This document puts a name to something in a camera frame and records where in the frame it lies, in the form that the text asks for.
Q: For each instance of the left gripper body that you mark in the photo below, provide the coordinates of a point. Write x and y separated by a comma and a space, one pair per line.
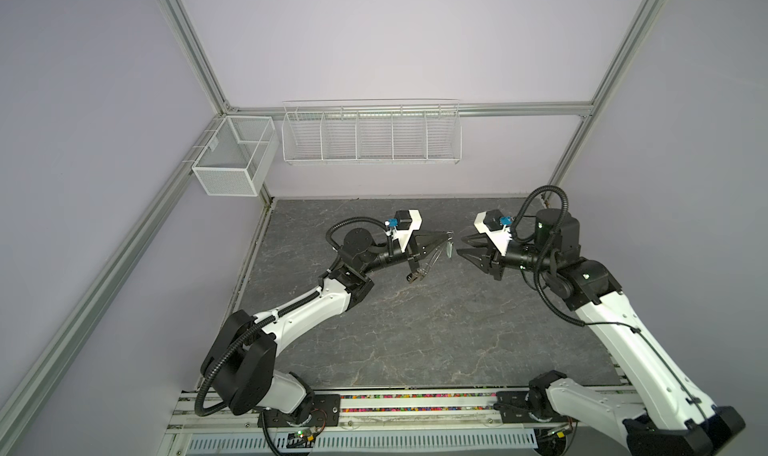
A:
394, 257

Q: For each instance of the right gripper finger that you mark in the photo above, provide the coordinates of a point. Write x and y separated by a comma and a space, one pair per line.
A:
479, 257
479, 240

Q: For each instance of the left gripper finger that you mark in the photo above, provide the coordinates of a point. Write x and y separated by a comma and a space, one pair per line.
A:
415, 261
430, 241

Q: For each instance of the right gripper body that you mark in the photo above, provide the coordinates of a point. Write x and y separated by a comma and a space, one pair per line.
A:
517, 258

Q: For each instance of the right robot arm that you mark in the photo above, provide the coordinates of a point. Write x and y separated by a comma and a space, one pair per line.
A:
673, 416

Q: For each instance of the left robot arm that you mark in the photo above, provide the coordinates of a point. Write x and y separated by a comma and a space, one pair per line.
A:
238, 372

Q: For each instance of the white mesh box basket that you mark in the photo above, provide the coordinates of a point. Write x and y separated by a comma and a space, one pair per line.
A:
236, 158

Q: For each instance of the small circuit board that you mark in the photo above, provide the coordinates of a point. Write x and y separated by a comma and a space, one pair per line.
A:
300, 440

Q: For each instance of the white wire shelf basket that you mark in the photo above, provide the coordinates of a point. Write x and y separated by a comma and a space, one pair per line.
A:
419, 131

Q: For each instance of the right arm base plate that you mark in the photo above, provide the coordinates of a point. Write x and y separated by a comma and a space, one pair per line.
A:
516, 408

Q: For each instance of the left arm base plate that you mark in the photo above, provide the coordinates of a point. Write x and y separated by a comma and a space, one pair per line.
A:
318, 410

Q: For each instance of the white slotted cable duct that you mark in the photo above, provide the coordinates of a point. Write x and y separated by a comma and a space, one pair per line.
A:
377, 442

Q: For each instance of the aluminium rail with coloured beads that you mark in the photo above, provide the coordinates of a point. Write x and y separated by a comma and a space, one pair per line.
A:
379, 409

